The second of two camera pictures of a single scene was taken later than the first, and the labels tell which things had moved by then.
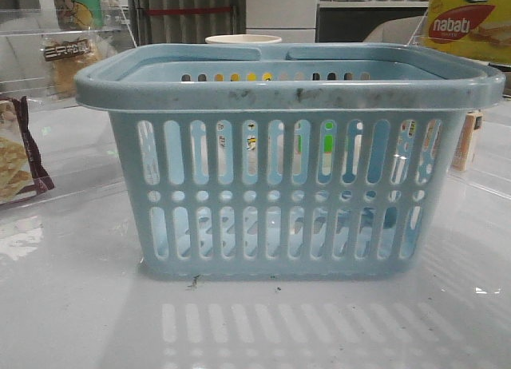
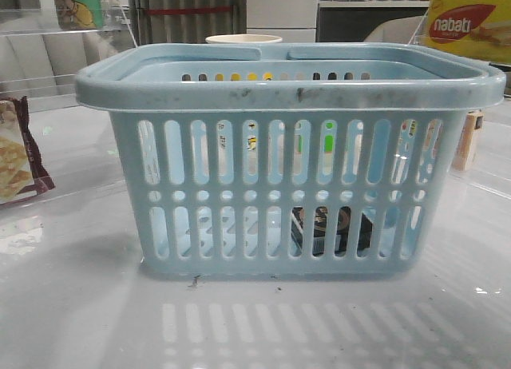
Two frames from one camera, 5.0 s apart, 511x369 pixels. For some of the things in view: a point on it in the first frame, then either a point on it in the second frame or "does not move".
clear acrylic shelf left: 43,49 does not move
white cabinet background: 289,12 does not move
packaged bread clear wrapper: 69,59 -> 319,229
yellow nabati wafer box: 480,30 does not move
